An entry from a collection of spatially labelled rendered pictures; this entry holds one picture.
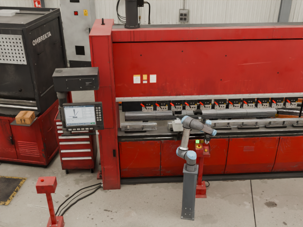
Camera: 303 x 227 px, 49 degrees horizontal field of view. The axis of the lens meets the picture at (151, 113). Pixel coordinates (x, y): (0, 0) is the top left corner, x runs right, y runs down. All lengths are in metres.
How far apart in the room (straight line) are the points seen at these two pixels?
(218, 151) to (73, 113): 2.16
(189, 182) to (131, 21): 2.09
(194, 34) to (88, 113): 1.60
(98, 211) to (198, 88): 2.13
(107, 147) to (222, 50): 1.99
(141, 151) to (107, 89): 1.11
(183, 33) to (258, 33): 0.93
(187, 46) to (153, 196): 2.16
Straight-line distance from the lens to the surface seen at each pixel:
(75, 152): 5.18
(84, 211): 4.82
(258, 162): 5.24
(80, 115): 3.99
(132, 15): 4.19
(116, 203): 4.86
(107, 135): 4.52
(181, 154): 4.11
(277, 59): 4.66
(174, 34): 4.19
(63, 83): 3.87
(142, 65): 4.30
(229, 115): 5.10
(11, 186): 5.51
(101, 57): 4.06
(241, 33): 4.37
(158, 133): 4.66
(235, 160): 5.11
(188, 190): 4.31
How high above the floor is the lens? 3.31
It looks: 28 degrees down
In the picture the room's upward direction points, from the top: straight up
